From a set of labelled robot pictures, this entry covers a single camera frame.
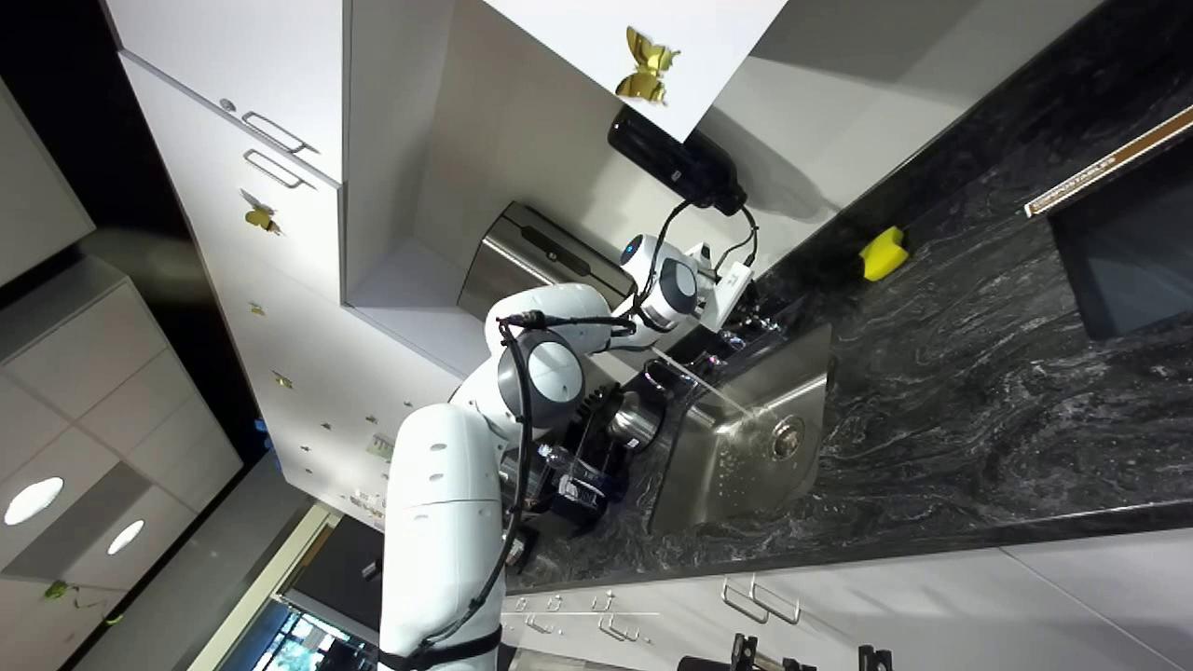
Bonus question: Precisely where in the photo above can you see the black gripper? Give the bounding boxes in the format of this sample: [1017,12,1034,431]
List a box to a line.
[707,299,766,360]

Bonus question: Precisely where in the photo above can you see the round metal sink drain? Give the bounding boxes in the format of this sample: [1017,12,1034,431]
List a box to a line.
[767,418,807,463]

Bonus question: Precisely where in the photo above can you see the chrome gooseneck faucet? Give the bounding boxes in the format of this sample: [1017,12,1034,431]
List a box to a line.
[597,347,683,457]

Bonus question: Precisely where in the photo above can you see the stainless steel sink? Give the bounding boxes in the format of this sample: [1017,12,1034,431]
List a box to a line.
[646,325,838,540]

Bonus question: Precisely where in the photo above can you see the yellow sponge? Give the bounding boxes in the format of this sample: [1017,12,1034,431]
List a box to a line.
[856,222,912,285]

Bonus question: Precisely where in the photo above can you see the black soap dispenser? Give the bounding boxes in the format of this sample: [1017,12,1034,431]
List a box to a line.
[604,105,749,218]

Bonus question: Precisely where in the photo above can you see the steel paper towel dispenser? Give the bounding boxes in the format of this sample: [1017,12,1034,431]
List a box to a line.
[455,196,636,325]

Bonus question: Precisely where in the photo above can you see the small chrome faucet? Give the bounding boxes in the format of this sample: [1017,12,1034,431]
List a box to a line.
[538,441,628,532]

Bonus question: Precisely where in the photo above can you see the gold butterfly decoration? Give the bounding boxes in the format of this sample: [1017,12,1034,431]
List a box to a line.
[611,23,687,109]
[237,189,283,238]

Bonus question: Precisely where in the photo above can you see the white upper cabinet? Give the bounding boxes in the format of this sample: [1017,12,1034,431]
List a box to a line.
[338,0,799,313]

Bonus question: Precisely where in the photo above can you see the white base cabinet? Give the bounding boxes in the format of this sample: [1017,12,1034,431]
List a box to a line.
[500,525,1193,671]

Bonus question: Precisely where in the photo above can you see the white tall cabinet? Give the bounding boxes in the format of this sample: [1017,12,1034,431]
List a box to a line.
[106,0,500,532]

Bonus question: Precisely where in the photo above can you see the round ceiling light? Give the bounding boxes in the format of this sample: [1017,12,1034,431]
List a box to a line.
[0,473,67,529]
[106,516,150,559]

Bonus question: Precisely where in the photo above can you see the silver base cabinet handle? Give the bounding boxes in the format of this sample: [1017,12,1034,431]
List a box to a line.
[749,575,809,627]
[590,587,642,647]
[715,578,774,627]
[519,593,563,641]

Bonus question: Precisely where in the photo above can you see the silver tall cabinet handle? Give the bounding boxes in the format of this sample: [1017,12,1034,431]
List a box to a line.
[237,146,312,194]
[237,109,316,157]

